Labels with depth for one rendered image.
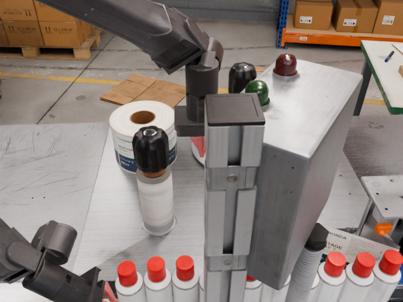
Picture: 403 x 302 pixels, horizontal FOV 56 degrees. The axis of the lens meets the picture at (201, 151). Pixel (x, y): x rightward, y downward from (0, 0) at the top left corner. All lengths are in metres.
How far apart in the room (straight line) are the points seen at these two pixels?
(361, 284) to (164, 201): 0.46
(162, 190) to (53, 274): 0.31
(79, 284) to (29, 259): 0.11
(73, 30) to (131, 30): 3.50
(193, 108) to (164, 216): 0.38
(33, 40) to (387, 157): 3.52
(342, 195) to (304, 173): 0.87
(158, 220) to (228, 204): 0.62
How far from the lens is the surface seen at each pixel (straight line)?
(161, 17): 0.58
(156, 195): 0.91
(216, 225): 0.37
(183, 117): 0.70
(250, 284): 0.74
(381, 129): 1.61
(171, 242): 1.00
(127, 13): 0.52
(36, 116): 3.33
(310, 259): 0.53
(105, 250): 1.01
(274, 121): 0.34
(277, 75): 0.41
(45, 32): 4.15
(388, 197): 0.81
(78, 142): 1.46
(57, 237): 0.77
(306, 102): 0.38
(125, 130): 1.13
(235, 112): 0.30
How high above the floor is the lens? 1.66
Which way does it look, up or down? 38 degrees down
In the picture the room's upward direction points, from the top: straight up
